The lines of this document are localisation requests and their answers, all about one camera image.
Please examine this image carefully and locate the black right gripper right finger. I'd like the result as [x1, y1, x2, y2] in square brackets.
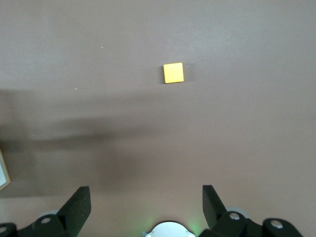
[197, 184, 302, 237]

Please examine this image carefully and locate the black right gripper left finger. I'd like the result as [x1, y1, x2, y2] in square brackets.
[0, 186, 91, 237]

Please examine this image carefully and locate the wooden drawer with white front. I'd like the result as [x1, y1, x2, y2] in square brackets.
[0, 147, 11, 191]

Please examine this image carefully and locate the yellow cube block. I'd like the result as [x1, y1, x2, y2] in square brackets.
[163, 62, 185, 84]

